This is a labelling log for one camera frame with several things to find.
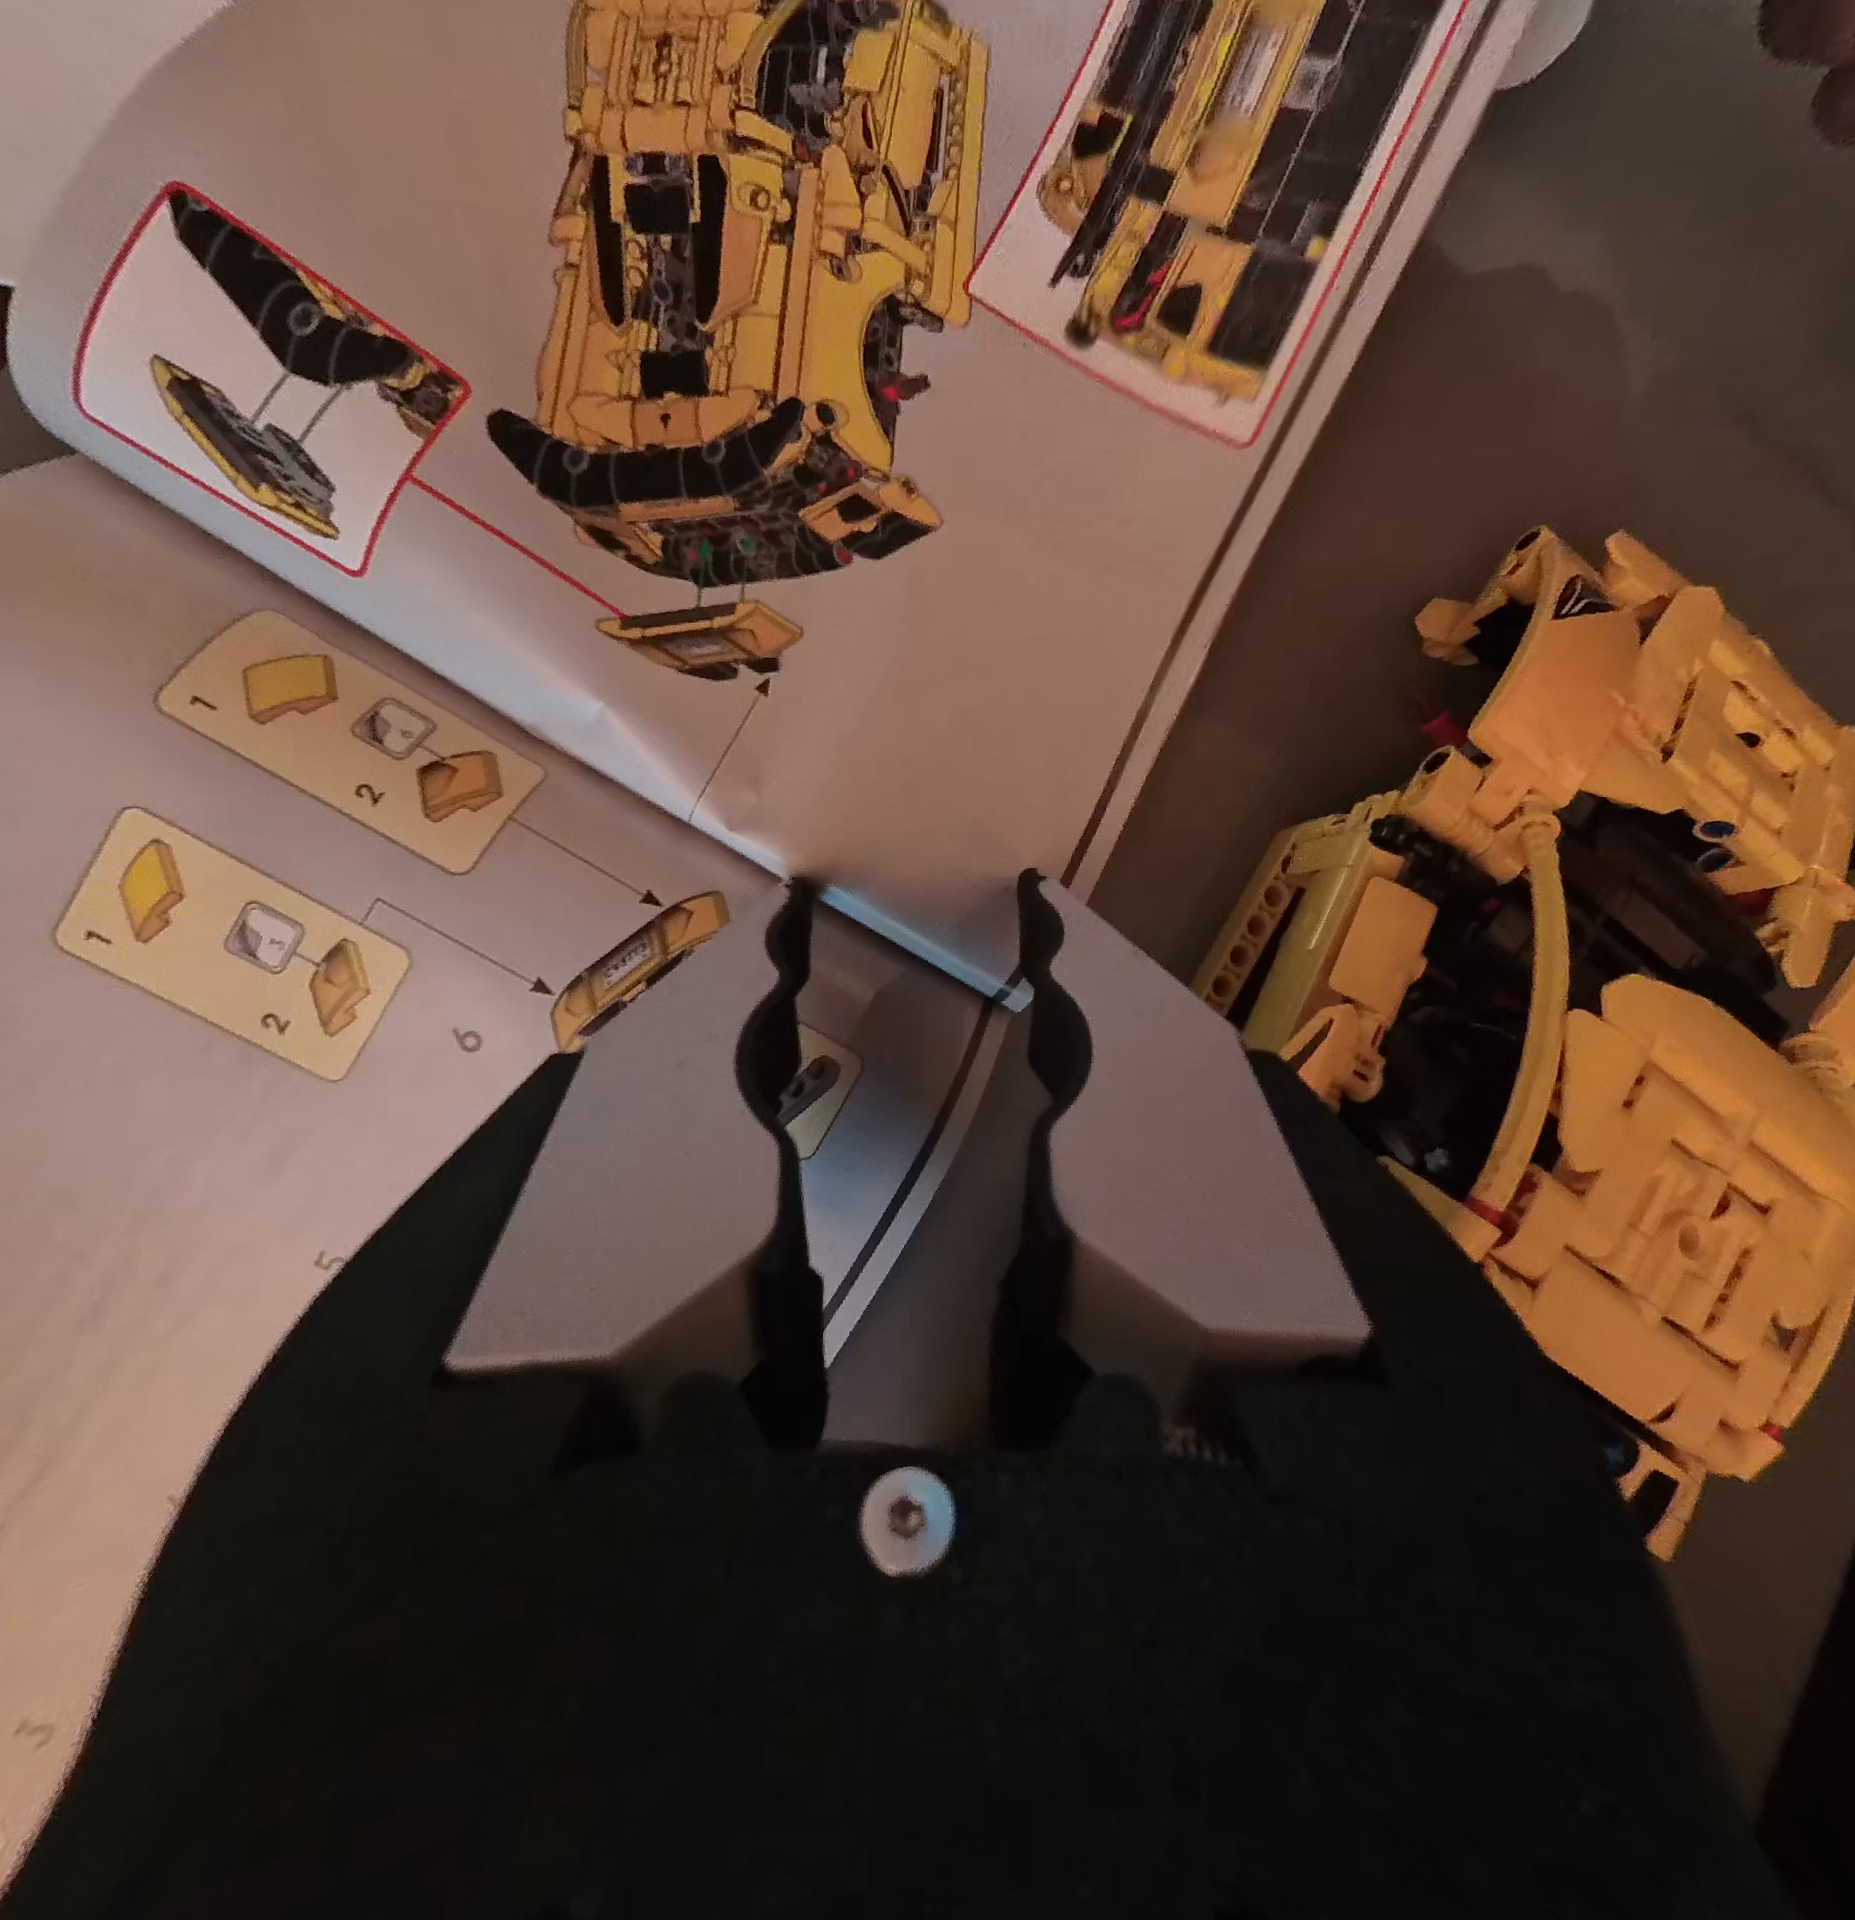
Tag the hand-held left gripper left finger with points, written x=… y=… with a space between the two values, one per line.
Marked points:
x=626 y=1200

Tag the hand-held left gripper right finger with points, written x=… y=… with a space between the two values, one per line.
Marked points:
x=1197 y=1200

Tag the yellow toy brick car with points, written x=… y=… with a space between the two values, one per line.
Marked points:
x=1692 y=1081

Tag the grey desk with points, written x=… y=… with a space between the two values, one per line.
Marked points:
x=1616 y=302

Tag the person's right hand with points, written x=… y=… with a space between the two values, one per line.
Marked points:
x=1848 y=75

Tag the open instruction booklet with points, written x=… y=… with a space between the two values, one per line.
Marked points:
x=190 y=1200

